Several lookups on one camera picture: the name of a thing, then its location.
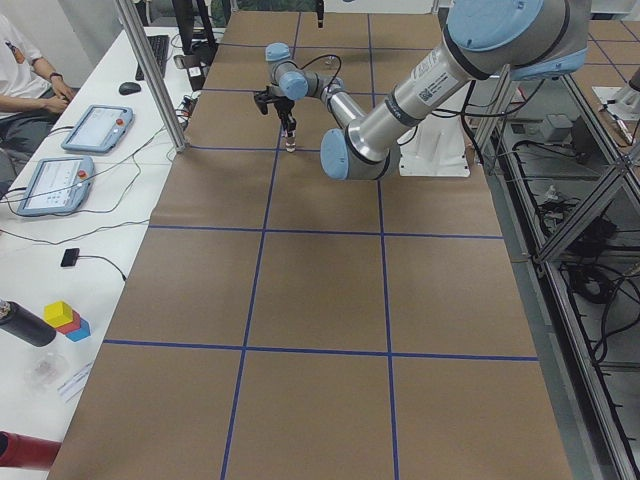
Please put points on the black keyboard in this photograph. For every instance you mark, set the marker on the black keyboard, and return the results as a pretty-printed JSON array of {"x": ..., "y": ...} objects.
[{"x": 159, "y": 45}]

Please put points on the upper blue teach pendant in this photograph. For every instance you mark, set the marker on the upper blue teach pendant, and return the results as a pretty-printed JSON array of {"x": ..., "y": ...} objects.
[{"x": 99, "y": 130}]

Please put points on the black bottle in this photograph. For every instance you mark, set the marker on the black bottle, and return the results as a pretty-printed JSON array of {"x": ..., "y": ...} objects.
[{"x": 23, "y": 324}]

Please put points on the black computer mouse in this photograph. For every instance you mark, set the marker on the black computer mouse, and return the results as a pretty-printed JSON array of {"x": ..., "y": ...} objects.
[{"x": 129, "y": 88}]

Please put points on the lower blue teach pendant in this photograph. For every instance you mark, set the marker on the lower blue teach pendant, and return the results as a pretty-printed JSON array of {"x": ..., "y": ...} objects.
[{"x": 58, "y": 186}]

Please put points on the blue teach pendant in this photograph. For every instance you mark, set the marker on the blue teach pendant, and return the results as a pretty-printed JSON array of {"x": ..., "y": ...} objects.
[
  {"x": 58, "y": 186},
  {"x": 99, "y": 130}
]

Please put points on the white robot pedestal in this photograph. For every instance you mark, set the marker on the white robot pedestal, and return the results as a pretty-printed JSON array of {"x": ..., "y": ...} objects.
[{"x": 437, "y": 147}]

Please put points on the red cylinder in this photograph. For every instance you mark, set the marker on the red cylinder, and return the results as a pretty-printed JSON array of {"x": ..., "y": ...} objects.
[{"x": 27, "y": 452}]

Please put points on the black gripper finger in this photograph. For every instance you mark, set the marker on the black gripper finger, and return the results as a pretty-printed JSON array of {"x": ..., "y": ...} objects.
[
  {"x": 291, "y": 124},
  {"x": 283, "y": 122}
]

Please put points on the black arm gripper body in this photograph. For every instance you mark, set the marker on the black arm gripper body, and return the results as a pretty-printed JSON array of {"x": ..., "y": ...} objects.
[{"x": 318, "y": 14}]

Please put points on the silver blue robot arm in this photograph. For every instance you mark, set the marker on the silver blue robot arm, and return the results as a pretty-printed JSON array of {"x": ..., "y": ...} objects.
[{"x": 536, "y": 39}]

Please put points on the aluminium frame post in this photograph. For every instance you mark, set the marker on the aluminium frame post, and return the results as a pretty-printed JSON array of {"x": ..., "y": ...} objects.
[{"x": 136, "y": 34}]

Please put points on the yellow red blue blocks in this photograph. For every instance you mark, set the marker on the yellow red blue blocks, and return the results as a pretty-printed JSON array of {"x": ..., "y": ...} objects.
[{"x": 67, "y": 321}]

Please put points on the small black device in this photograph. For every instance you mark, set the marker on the small black device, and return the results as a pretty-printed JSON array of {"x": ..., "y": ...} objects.
[{"x": 70, "y": 257}]

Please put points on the white PPR valve fitting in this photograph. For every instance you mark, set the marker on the white PPR valve fitting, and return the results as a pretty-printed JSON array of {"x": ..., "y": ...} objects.
[{"x": 290, "y": 141}]

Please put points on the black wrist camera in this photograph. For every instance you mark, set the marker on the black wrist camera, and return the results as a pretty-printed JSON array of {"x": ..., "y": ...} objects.
[{"x": 262, "y": 99}]

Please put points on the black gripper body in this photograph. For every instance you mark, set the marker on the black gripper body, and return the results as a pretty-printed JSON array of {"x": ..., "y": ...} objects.
[{"x": 284, "y": 106}]

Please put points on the seated person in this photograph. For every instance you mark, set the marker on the seated person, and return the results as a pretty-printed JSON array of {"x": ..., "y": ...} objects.
[{"x": 33, "y": 94}]

